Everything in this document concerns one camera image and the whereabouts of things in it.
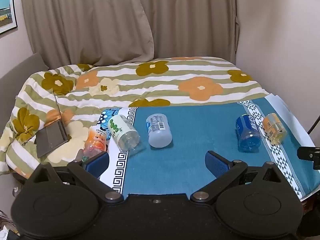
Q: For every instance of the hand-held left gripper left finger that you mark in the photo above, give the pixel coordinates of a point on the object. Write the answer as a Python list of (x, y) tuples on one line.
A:
[(97, 164)]

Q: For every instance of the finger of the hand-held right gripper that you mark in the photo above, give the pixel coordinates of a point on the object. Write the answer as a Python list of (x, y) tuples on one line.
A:
[(308, 153)]

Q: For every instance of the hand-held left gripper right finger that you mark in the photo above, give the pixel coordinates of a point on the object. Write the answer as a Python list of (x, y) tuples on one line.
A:
[(217, 165)]

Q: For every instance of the orange label plastic bottle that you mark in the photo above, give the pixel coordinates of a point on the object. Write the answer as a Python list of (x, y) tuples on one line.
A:
[(96, 140)]

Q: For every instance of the yellow orange small bottle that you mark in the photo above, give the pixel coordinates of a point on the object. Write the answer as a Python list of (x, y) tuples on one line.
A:
[(274, 128)]

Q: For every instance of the green label clear bottle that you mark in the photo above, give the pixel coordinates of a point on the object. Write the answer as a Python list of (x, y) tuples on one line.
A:
[(120, 127)]

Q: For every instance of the blue patterned tablecloth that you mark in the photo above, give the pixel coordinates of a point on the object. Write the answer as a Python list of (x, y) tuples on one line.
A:
[(190, 130)]

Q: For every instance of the blue plastic bottle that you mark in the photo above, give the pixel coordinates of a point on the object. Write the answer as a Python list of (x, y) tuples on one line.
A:
[(247, 132)]

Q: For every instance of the grey laptop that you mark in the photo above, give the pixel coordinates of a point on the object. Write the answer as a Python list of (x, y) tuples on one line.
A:
[(51, 137)]

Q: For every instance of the white frosted plastic bottle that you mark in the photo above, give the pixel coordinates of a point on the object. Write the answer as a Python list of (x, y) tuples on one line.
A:
[(158, 130)]

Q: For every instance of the floral striped blanket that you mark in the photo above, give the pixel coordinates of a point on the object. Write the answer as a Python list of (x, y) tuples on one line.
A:
[(162, 87)]

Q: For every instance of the grey sofa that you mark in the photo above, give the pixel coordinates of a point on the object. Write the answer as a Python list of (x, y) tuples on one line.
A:
[(17, 75)]

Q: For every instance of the beige curtain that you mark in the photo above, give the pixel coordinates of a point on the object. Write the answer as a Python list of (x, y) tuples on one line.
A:
[(100, 22)]

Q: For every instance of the framed wall picture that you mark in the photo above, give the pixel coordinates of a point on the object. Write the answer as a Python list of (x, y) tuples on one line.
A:
[(6, 10)]

